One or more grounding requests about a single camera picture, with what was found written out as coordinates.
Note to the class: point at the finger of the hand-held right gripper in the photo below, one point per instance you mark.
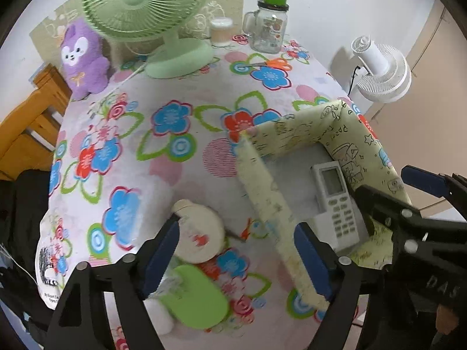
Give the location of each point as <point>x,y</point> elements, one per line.
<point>386,207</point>
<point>423,181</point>

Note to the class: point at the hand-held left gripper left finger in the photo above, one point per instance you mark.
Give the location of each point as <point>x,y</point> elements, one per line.
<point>160,262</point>

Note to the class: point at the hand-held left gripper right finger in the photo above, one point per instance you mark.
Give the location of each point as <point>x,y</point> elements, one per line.
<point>313,262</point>

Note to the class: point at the cream round compact mirror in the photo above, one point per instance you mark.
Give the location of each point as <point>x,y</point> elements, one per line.
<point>199,226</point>

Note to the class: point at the white cylindrical roll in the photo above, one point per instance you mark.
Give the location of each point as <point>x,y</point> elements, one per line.
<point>162,319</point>

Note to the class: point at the white remote control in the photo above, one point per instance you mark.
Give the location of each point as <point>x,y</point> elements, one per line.
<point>334,186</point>

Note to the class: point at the yellow printed fabric storage box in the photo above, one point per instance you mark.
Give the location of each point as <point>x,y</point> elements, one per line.
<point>262,189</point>

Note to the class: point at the person's right hand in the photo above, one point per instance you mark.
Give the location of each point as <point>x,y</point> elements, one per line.
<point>447,319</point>

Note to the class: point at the green oval object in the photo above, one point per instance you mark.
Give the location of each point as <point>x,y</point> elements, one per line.
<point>197,299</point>

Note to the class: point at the floral tablecloth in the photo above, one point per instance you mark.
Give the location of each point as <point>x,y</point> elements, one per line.
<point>175,175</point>

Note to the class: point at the beige wooden cabinet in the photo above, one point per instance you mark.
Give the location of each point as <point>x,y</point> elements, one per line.
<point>437,80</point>

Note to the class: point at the white fan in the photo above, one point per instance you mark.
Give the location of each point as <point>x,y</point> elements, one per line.
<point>386,76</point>

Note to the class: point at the orange scissors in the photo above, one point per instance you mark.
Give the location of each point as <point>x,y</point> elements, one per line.
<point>279,63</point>

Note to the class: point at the purple plush toy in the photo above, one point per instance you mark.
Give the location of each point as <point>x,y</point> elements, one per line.
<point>84,65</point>

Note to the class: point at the glass jar with green lid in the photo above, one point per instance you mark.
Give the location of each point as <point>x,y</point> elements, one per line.
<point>268,32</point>

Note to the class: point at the cotton swab container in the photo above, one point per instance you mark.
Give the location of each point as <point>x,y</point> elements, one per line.
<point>221,32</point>

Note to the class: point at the green desk fan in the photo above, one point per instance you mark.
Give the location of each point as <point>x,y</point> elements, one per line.
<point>146,0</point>

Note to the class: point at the wooden furniture frame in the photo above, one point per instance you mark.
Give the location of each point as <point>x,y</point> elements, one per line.
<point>29,116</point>

